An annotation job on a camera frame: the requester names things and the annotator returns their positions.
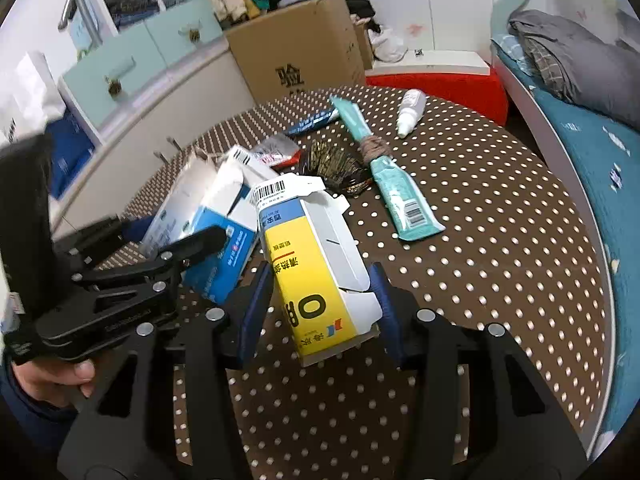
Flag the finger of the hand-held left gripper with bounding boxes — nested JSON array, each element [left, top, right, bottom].
[[147, 225, 228, 288], [52, 215, 153, 273]]

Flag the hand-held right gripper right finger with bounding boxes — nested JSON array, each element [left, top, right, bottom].
[[367, 261, 588, 480]]

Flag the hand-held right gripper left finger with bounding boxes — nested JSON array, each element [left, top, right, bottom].
[[57, 260, 276, 480]]

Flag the blue white medicine box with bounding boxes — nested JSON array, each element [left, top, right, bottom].
[[139, 146, 281, 306]]

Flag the yellow white medicine box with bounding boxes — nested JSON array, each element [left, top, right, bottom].
[[252, 172, 383, 367]]

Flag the teal toothpaste tube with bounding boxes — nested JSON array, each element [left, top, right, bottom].
[[330, 95, 446, 241]]

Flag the red white sachet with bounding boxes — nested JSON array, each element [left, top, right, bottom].
[[247, 135, 303, 168]]

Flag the black hair clips bundle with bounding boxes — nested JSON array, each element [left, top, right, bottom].
[[295, 140, 373, 196]]

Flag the brown twine bundle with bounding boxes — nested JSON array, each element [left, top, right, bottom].
[[360, 135, 396, 166]]

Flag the blue small tube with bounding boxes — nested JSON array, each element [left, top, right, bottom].
[[285, 110, 346, 136]]

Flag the white eye drop bottle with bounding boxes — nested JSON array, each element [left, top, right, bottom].
[[397, 89, 428, 137]]

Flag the person's left forearm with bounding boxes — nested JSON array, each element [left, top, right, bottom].
[[0, 355, 81, 461]]

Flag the person's left hand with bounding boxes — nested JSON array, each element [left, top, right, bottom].
[[10, 357, 101, 403]]

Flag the blue shopping bag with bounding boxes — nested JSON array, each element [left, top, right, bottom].
[[42, 107, 96, 198]]

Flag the low white cabinet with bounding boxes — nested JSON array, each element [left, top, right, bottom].
[[50, 50, 256, 241]]

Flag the brown dotted tablecloth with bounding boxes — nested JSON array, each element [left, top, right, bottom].
[[95, 85, 616, 480]]

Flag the teal drawer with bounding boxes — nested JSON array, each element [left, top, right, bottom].
[[59, 47, 156, 128], [142, 0, 223, 68]]

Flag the white plastic bag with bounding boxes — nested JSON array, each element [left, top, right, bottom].
[[372, 25, 408, 63], [0, 52, 66, 141]]

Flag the grey metal handrail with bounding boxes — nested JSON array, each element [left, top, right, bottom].
[[57, 0, 103, 53]]

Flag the large cardboard box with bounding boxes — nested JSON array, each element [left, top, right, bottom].
[[225, 0, 368, 106]]

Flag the dark folded clothes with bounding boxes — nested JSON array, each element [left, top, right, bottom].
[[105, 0, 161, 26]]

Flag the red bench with white top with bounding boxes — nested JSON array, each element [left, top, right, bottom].
[[365, 50, 510, 126]]

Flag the teal bed sheet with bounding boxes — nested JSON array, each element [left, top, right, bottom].
[[500, 50, 640, 446]]

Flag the blue plaid pillow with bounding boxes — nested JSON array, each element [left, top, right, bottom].
[[492, 35, 538, 86]]

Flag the black clothing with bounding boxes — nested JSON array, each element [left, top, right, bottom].
[[345, 0, 376, 23]]

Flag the grey duvet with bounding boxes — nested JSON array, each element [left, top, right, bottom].
[[507, 9, 640, 131]]

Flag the white wardrobe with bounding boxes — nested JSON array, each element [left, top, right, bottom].
[[270, 0, 526, 56]]

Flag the teal bunk bed frame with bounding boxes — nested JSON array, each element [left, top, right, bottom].
[[487, 0, 640, 461]]

